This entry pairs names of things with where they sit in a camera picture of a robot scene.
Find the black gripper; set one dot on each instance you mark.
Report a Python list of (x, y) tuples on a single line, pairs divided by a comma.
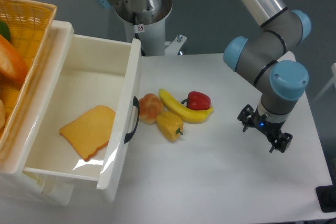
[(279, 141)]

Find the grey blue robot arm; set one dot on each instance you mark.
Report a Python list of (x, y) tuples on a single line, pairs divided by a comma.
[(258, 61)]

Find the white drawer cabinet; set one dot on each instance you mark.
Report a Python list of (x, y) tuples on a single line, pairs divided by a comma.
[(47, 73)]

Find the red bell pepper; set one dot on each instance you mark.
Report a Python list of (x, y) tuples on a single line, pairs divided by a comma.
[(197, 101)]

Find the yellow banana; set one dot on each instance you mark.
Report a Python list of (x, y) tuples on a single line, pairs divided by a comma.
[(186, 114)]

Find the black device at edge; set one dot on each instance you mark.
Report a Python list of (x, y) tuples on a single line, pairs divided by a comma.
[(326, 198)]

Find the yellow bell pepper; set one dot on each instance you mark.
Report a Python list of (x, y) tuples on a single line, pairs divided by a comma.
[(170, 125)]

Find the orange bread roll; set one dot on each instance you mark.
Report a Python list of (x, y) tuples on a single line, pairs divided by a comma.
[(150, 107)]

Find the orange toast slice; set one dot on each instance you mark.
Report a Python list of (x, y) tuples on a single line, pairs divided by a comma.
[(90, 132)]

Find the yellow wicker basket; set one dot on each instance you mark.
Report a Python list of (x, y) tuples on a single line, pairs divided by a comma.
[(24, 28)]

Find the green toy vegetable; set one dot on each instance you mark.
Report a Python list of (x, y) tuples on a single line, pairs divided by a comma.
[(5, 31)]

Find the white frame at right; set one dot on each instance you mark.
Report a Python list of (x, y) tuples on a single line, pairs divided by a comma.
[(329, 84)]

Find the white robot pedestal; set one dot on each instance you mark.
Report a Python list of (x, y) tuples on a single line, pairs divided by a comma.
[(153, 39)]

